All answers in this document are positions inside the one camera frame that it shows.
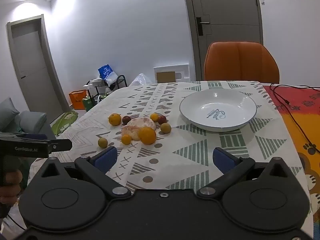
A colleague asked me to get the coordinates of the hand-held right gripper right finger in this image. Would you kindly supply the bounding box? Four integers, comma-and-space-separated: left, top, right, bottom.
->
197, 147, 290, 200

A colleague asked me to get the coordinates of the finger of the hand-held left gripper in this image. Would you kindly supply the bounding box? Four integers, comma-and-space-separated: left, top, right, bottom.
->
15, 133, 73, 155

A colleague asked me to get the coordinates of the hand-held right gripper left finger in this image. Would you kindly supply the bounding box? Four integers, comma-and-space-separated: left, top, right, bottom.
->
40, 146, 132, 200

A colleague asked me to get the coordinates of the peeled pomelo segment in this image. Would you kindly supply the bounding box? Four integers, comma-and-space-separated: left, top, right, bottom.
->
121, 126, 141, 140

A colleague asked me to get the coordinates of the medium orange citrus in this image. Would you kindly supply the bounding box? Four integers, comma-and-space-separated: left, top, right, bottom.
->
108, 113, 122, 126

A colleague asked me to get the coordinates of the large orange citrus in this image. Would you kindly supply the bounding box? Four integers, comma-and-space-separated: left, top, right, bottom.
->
138, 127, 157, 145

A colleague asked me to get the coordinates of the large peeled pomelo half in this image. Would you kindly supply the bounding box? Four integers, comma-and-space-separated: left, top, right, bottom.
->
127, 117, 157, 132

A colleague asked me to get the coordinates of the white plate with blue rim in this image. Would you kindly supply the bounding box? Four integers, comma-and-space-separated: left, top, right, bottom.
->
179, 88, 257, 132

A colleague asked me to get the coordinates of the person's left hand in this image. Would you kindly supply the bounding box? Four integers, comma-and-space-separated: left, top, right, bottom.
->
0, 169, 23, 205

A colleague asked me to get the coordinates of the green patterned rug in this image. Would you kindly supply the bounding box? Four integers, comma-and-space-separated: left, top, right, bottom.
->
50, 110, 79, 137

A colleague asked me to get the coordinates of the grey sofa with cushions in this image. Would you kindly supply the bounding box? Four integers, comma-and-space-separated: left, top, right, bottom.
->
0, 97, 56, 140

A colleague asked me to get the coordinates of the orange box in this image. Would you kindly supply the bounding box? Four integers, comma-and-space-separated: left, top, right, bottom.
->
69, 89, 88, 110

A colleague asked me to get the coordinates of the green bag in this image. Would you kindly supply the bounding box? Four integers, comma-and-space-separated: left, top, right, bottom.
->
82, 95, 97, 111

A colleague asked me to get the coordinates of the black metal rack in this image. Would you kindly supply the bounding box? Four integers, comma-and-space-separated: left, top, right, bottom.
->
86, 75, 128, 98

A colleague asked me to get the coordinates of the patterned white tablecloth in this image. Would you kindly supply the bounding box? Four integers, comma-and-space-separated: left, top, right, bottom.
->
28, 80, 314, 240

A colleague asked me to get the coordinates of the plain grey door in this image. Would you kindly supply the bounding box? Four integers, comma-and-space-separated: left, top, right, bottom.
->
6, 14, 69, 117

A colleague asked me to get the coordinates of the blue and white bag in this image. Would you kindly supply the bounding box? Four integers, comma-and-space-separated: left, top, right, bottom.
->
98, 64, 117, 84

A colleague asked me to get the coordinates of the white plastic bag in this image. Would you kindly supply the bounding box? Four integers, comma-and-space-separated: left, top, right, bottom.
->
129, 73, 153, 87

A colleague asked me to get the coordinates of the red orange cartoon mat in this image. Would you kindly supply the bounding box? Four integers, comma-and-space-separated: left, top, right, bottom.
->
262, 85, 320, 205

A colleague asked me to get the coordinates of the white foam packaging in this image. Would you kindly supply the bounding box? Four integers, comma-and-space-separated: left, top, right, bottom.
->
153, 64, 191, 83

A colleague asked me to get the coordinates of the orange leather chair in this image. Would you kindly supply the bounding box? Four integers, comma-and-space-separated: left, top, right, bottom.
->
204, 41, 280, 84

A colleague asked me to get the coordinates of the brown cardboard sheet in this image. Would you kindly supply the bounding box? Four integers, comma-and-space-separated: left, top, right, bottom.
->
155, 71, 176, 83

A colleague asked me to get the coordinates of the thin black cable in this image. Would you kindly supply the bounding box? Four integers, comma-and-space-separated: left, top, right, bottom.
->
270, 83, 320, 153

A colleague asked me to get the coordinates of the black door handle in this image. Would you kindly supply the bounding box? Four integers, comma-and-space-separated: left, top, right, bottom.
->
196, 16, 212, 36

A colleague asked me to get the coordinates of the grey door with black handle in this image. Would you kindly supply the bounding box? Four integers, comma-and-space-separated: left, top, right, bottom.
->
181, 0, 264, 82

